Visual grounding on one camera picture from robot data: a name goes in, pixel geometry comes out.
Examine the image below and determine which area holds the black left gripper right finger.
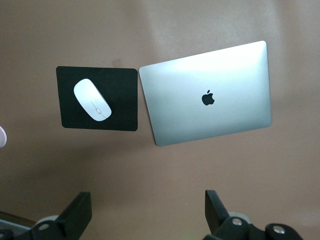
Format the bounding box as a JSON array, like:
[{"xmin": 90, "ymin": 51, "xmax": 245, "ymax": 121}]
[{"xmin": 203, "ymin": 189, "xmax": 302, "ymax": 240}]

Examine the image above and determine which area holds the white computer mouse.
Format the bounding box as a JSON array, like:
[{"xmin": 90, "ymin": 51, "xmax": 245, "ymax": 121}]
[{"xmin": 73, "ymin": 78, "xmax": 113, "ymax": 122}]

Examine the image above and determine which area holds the pink translucent pen cup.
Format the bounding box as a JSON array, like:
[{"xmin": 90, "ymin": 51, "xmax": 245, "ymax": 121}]
[{"xmin": 0, "ymin": 125, "xmax": 8, "ymax": 149}]

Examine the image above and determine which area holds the silver laptop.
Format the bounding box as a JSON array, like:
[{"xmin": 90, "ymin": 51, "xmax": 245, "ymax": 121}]
[{"xmin": 138, "ymin": 40, "xmax": 273, "ymax": 147}]

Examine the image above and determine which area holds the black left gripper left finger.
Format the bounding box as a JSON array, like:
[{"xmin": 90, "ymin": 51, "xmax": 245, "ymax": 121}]
[{"xmin": 0, "ymin": 191, "xmax": 93, "ymax": 240}]

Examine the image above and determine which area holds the black mouse pad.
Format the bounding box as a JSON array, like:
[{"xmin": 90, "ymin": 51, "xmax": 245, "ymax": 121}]
[{"xmin": 55, "ymin": 65, "xmax": 139, "ymax": 132}]

